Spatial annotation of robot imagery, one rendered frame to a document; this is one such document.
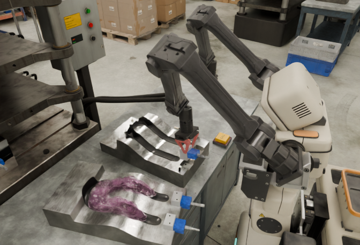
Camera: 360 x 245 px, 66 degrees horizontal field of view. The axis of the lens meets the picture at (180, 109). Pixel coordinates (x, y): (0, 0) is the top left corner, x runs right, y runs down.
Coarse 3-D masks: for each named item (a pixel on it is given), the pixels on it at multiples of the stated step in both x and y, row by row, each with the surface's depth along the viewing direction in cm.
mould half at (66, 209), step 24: (72, 168) 121; (96, 168) 121; (72, 192) 110; (120, 192) 112; (168, 192) 116; (48, 216) 106; (72, 216) 103; (96, 216) 104; (120, 216) 102; (120, 240) 103; (144, 240) 99; (168, 240) 99
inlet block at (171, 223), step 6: (168, 216) 104; (174, 216) 104; (168, 222) 102; (174, 222) 103; (180, 222) 103; (168, 228) 102; (174, 228) 101; (180, 228) 101; (186, 228) 102; (192, 228) 102; (198, 228) 102
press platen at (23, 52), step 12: (0, 36) 150; (12, 36) 150; (0, 48) 136; (12, 48) 136; (24, 48) 136; (36, 48) 135; (48, 48) 136; (60, 48) 135; (72, 48) 140; (0, 60) 124; (12, 60) 124; (24, 60) 128; (36, 60) 133; (0, 72) 120
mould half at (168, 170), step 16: (144, 128) 140; (160, 128) 144; (112, 144) 141; (128, 144) 131; (160, 144) 137; (208, 144) 138; (128, 160) 137; (144, 160) 130; (160, 160) 128; (192, 160) 127; (160, 176) 129; (176, 176) 123
